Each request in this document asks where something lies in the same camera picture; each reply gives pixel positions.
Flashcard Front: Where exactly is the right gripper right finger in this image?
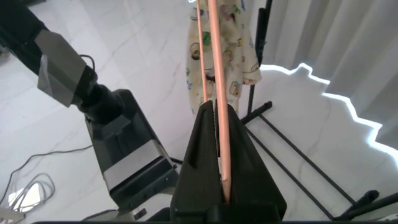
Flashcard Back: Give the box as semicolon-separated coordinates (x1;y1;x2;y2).
228;104;288;222

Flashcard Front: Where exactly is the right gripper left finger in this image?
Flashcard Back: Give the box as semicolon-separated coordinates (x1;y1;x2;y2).
170;100;224;223

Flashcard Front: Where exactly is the pink clothes hanger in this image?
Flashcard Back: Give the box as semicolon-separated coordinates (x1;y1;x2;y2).
195;0;233;203

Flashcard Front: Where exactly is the cream printed garment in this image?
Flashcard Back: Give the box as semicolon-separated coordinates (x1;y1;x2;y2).
185;0;262;116

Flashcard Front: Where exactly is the black clothes rack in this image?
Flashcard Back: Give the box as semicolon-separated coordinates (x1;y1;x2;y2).
240;0;398;222

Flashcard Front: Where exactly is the white curtain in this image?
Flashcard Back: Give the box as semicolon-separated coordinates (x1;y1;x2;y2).
260;0;398;151

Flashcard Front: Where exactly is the white cable coil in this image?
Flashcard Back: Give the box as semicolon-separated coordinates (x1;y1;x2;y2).
7;172;57;214

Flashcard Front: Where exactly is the grey floor cable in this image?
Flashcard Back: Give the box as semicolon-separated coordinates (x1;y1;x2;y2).
0;144;95;206

